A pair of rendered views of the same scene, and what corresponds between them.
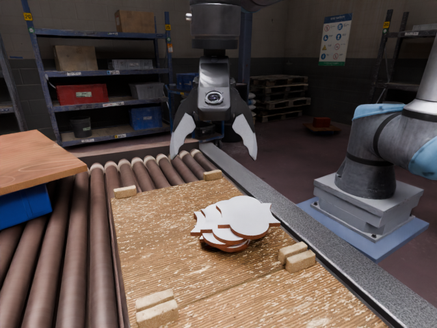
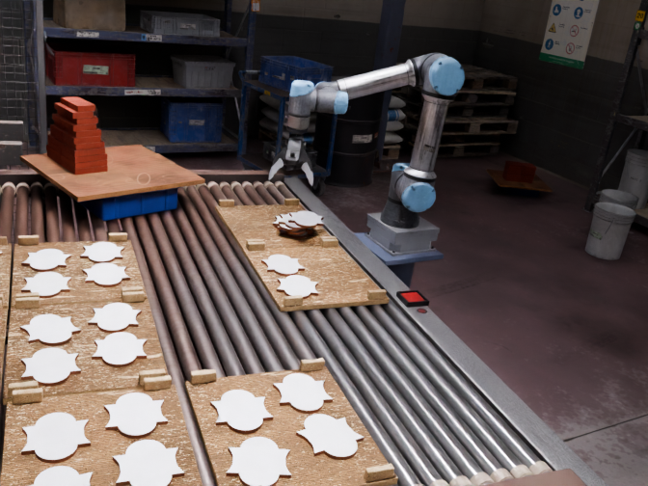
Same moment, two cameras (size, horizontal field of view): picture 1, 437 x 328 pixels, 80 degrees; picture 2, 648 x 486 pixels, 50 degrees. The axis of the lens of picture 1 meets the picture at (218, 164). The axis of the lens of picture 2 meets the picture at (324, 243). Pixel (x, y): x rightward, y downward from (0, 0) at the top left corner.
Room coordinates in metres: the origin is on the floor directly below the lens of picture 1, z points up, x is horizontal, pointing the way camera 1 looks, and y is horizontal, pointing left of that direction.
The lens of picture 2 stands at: (-1.88, -0.16, 1.88)
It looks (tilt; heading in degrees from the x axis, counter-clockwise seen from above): 22 degrees down; 1
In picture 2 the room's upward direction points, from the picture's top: 7 degrees clockwise
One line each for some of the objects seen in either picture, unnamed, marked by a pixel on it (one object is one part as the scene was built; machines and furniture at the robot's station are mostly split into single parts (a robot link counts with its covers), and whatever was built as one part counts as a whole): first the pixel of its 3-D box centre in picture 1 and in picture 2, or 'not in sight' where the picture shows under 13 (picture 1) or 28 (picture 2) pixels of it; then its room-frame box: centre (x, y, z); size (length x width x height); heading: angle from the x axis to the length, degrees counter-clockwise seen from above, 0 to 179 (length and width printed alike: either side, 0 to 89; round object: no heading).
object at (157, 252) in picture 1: (194, 224); (274, 226); (0.52, 0.06, 0.93); 0.41 x 0.35 x 0.02; 25
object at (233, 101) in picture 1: (214, 79); (295, 143); (0.45, 0.01, 1.27); 0.09 x 0.08 x 0.12; 1
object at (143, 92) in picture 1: (147, 90); (202, 71); (4.51, 1.20, 0.76); 0.50 x 0.36 x 0.24; 128
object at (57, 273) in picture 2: not in sight; (77, 267); (-0.04, 0.58, 0.94); 0.41 x 0.35 x 0.04; 24
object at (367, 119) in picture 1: (378, 129); (406, 180); (0.65, -0.41, 1.13); 0.13 x 0.12 x 0.14; 11
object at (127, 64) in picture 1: (130, 64); (179, 24); (4.39, 1.39, 1.16); 0.60 x 0.40 x 0.15; 124
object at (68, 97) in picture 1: (82, 92); (90, 65); (4.02, 2.05, 0.78); 0.66 x 0.45 x 0.28; 122
